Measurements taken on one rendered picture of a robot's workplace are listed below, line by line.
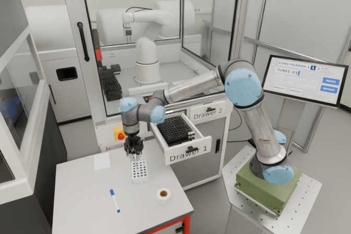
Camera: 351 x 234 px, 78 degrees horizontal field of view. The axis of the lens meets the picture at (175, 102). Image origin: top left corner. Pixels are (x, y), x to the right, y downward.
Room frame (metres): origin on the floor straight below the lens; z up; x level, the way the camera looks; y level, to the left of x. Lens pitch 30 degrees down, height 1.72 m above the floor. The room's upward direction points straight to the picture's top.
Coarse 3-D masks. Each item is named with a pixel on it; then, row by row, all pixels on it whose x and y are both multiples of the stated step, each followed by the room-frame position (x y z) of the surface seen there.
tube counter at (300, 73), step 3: (294, 69) 1.53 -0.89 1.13; (294, 72) 1.52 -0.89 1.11; (297, 72) 1.51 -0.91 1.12; (300, 72) 1.50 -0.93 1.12; (303, 72) 1.50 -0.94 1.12; (306, 72) 1.49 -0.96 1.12; (309, 72) 1.48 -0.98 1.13; (297, 75) 1.49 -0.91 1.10; (300, 75) 1.49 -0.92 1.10; (303, 75) 1.48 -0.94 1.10; (306, 75) 1.47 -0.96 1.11; (309, 75) 1.47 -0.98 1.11; (312, 75) 1.46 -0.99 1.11; (315, 75) 1.45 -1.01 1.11; (318, 75) 1.45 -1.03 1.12; (315, 78) 1.44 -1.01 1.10; (318, 78) 1.43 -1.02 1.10
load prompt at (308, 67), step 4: (280, 60) 1.62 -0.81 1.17; (284, 60) 1.61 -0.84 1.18; (280, 64) 1.59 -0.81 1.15; (284, 64) 1.58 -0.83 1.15; (288, 64) 1.57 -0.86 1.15; (292, 64) 1.56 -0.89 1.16; (296, 64) 1.55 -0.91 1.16; (300, 64) 1.54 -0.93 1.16; (304, 64) 1.53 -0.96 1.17; (308, 64) 1.52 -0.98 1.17; (312, 64) 1.51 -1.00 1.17; (300, 68) 1.52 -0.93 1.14; (304, 68) 1.51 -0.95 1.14; (308, 68) 1.50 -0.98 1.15; (312, 68) 1.49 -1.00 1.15; (316, 68) 1.48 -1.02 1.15; (320, 68) 1.48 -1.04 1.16; (320, 72) 1.46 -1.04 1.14
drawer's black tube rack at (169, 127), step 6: (168, 120) 1.20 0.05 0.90; (174, 120) 1.19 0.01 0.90; (180, 120) 1.19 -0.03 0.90; (162, 126) 1.12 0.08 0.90; (168, 126) 1.12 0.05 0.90; (174, 126) 1.12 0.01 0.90; (180, 126) 1.13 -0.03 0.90; (186, 126) 1.12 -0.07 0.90; (162, 132) 1.07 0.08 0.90; (168, 132) 1.06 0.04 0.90; (174, 132) 1.07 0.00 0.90; (180, 132) 1.07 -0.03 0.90; (186, 132) 1.06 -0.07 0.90; (168, 138) 1.00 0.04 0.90; (180, 138) 1.03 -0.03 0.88; (186, 138) 1.05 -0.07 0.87; (192, 138) 1.04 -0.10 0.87; (168, 144) 0.99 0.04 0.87; (174, 144) 1.00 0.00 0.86
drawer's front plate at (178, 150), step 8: (208, 136) 0.99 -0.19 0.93; (184, 144) 0.92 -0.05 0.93; (192, 144) 0.93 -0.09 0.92; (200, 144) 0.95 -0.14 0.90; (208, 144) 0.98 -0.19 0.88; (168, 152) 0.88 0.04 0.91; (176, 152) 0.90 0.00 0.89; (184, 152) 0.92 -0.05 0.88; (200, 152) 0.96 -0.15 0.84; (168, 160) 0.88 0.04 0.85; (176, 160) 0.90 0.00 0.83
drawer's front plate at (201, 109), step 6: (216, 102) 1.38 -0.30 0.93; (222, 102) 1.39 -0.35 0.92; (192, 108) 1.30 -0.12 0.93; (198, 108) 1.31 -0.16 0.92; (204, 108) 1.33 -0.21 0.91; (216, 108) 1.37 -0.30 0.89; (222, 108) 1.39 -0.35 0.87; (192, 114) 1.29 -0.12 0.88; (198, 114) 1.31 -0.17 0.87; (204, 114) 1.33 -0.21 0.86; (210, 114) 1.35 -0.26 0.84; (216, 114) 1.37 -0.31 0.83; (192, 120) 1.29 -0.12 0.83
